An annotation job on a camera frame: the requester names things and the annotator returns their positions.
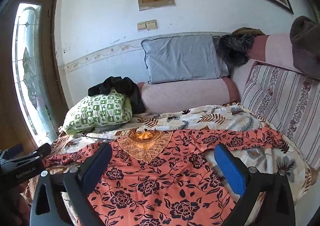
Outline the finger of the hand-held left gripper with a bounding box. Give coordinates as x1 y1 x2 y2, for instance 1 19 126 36
0 144 23 160
25 143 52 164

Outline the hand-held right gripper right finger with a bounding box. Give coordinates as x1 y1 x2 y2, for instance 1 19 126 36
214 143 297 226

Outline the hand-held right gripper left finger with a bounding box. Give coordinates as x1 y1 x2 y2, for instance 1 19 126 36
30 142 113 226

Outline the orange floral garment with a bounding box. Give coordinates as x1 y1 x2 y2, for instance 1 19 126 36
44 128 290 226

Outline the green patterned pillow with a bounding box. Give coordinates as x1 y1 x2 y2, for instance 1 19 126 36
62 88 133 135

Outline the leaf-print plush blanket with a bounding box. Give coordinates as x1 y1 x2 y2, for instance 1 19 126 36
22 102 313 226

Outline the black garment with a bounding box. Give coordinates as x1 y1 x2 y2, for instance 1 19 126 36
87 76 147 114

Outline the wooden stained-glass door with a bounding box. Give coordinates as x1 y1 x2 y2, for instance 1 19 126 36
0 0 69 151

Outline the pink sofa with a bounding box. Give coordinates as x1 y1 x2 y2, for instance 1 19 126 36
136 33 320 174

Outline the striped floral cushion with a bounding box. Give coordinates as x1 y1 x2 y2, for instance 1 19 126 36
241 62 320 170

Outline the grey pillow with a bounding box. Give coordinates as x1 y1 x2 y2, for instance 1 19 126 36
141 34 232 84

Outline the dark furry garment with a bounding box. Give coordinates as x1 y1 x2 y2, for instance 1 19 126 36
216 33 257 67

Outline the olive cloth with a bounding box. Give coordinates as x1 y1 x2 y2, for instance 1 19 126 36
232 27 265 37

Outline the brown plush cloth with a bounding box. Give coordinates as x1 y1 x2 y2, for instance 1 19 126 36
290 16 320 77

